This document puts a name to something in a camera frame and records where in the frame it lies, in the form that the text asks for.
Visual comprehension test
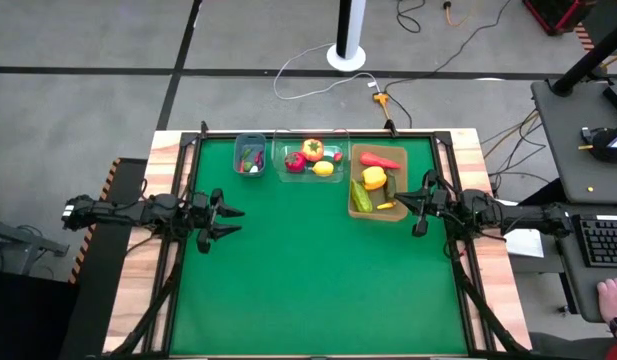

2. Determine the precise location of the translucent orange plastic bin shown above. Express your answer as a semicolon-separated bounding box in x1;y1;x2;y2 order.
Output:
347;143;410;223

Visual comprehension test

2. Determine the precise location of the black slanted pole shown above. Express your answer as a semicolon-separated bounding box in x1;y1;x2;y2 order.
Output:
550;13;617;98

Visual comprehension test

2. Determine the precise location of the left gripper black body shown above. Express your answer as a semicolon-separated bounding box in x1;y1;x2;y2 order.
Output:
187;188;225;254

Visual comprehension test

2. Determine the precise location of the large red toy tomato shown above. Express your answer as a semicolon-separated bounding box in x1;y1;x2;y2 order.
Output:
284;151;308;174

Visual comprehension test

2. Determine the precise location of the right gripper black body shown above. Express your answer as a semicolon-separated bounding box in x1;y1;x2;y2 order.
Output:
411;169;465;239

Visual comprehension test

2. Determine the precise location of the black aluminium table frame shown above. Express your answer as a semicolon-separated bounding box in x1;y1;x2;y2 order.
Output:
107;119;532;359

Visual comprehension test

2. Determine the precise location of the white paper sheet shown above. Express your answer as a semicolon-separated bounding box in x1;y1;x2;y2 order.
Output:
502;227;546;260

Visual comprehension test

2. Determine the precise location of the white floor cable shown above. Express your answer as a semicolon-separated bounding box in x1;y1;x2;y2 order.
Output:
272;43;383;101

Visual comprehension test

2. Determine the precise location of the dark operator desk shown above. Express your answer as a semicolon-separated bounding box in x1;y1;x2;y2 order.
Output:
555;202;617;325

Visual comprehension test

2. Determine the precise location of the person's hand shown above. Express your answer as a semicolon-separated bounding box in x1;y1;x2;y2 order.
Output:
596;278;617;326

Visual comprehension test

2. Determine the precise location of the black panel with hazard stripes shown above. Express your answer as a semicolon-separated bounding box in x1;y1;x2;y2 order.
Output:
57;157;149;360

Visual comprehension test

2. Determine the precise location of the green table mat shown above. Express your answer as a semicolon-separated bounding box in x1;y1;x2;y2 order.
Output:
170;137;469;356

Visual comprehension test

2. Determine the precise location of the white pole with round base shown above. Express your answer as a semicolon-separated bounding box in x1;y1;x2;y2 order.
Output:
326;0;368;73

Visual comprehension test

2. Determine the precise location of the small teal plastic basket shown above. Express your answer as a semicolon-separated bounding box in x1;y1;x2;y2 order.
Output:
232;132;268;178

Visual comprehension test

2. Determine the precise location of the black keyboard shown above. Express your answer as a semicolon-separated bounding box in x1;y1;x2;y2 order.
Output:
571;213;617;269

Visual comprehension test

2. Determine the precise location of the grey metal stand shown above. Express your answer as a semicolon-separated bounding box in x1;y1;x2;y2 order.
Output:
0;201;70;277

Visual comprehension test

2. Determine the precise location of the orange toy bell pepper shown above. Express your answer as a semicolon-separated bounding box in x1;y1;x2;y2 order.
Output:
300;138;325;163

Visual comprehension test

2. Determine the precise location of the yellow power plug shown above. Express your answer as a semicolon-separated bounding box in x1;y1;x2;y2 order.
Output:
371;90;392;121

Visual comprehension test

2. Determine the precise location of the clear plastic basket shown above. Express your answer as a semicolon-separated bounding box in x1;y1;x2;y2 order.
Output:
271;128;351;184

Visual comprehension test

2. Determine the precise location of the yellow toy bell pepper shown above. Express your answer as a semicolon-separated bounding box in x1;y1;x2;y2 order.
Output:
360;165;388;192

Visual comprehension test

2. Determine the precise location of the red and black crate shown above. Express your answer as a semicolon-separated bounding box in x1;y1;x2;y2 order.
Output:
521;0;597;37

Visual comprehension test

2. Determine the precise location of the light green toy cucumber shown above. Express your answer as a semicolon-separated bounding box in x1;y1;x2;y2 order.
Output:
350;178;374;214

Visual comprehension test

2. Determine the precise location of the black desk device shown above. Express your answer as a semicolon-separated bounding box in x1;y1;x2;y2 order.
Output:
580;125;617;164

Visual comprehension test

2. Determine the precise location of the grey side desk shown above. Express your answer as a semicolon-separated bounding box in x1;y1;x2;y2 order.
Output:
530;78;617;205

